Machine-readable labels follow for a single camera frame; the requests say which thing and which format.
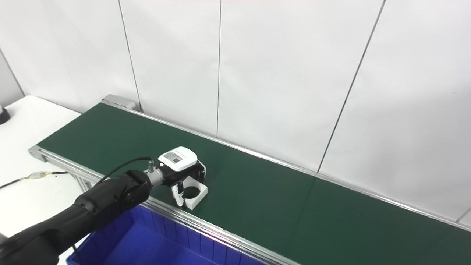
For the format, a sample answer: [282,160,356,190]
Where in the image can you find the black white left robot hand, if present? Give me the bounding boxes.
[156,146,206,208]

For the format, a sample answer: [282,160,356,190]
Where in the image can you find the white square part with hole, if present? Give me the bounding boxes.
[182,176,208,211]

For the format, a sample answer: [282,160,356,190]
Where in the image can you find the green conveyor belt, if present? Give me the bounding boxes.
[38,103,471,265]
[29,95,471,265]

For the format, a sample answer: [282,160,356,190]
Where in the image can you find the grey conveyor end housing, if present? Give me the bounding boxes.
[102,94,137,111]

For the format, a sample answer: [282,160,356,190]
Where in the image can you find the blue bin with white parts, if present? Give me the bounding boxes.
[66,204,265,265]

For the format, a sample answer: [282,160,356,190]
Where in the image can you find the aluminium conveyor leg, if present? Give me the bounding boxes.
[72,173,92,192]

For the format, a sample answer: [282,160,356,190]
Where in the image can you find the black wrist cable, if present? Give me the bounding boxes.
[98,157,154,184]

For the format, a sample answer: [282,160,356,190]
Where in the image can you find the thin cable with clear connector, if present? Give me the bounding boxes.
[0,170,68,189]

